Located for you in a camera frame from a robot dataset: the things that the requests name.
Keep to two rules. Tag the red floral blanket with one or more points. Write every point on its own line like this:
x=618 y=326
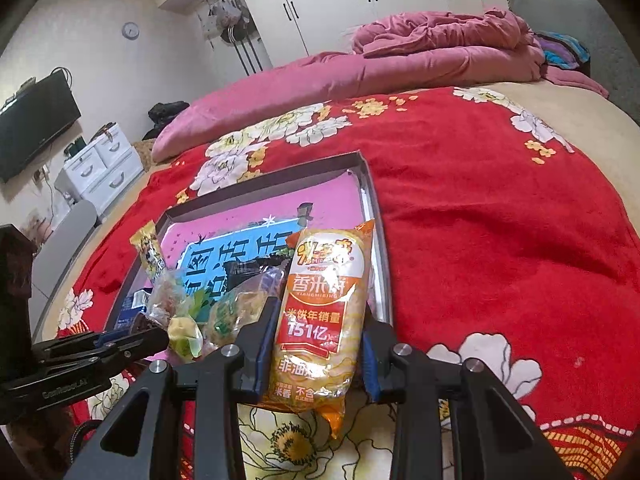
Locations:
x=500 y=220

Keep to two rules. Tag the yellow long snack packet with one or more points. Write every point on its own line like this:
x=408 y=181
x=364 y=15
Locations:
x=149 y=252

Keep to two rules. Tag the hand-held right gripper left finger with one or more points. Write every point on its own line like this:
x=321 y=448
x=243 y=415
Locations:
x=257 y=370

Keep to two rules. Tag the round wall clock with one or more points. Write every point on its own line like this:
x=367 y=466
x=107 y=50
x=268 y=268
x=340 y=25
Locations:
x=131 y=30

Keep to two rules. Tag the long pink quilt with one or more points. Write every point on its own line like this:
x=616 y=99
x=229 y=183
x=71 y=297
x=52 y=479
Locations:
x=300 y=85

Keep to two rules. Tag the hanging bags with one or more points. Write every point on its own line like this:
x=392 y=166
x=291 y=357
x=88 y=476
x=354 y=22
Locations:
x=230 y=15

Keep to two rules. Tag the white wardrobe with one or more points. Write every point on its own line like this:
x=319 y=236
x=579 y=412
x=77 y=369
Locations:
x=350 y=0

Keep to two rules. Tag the orange rice cracker packet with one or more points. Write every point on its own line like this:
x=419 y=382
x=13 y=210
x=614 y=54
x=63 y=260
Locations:
x=320 y=310

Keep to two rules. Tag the white drawer cabinet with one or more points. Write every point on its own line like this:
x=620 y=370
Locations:
x=105 y=170

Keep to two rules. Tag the grey padded headboard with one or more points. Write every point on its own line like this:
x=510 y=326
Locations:
x=590 y=20

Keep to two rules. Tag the grey cardboard tray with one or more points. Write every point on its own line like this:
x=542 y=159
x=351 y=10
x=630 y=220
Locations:
x=377 y=240

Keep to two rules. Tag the black bag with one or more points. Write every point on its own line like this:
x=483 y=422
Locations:
x=167 y=117

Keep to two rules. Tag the clear pickled vegetable packet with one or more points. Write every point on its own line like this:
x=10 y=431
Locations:
x=235 y=312

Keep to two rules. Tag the colourful striped cloth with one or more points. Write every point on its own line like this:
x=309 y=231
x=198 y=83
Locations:
x=562 y=50

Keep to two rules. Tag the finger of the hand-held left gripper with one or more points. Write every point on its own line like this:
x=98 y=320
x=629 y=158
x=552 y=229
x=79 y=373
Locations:
x=75 y=344
x=147 y=344

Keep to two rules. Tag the black television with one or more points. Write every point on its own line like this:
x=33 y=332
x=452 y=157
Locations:
x=35 y=125

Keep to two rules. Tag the brown knit cloth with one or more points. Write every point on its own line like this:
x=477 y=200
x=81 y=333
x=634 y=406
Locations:
x=145 y=155

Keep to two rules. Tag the light green snack packet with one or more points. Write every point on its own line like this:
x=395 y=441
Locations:
x=184 y=337

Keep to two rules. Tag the pink book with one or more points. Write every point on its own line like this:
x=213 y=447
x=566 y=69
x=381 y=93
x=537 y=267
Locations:
x=240 y=205

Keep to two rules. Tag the blue snack packet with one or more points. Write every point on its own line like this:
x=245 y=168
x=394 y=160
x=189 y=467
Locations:
x=131 y=305

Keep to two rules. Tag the crumpled pink blanket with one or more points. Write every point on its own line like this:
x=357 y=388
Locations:
x=440 y=35

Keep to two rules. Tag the dark green snack packet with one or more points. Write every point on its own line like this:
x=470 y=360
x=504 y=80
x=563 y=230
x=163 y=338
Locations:
x=260 y=266

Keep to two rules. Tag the clear snack packet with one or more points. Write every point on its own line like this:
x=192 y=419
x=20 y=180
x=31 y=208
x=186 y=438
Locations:
x=167 y=295

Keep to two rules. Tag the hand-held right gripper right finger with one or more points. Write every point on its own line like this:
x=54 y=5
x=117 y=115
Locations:
x=371 y=365

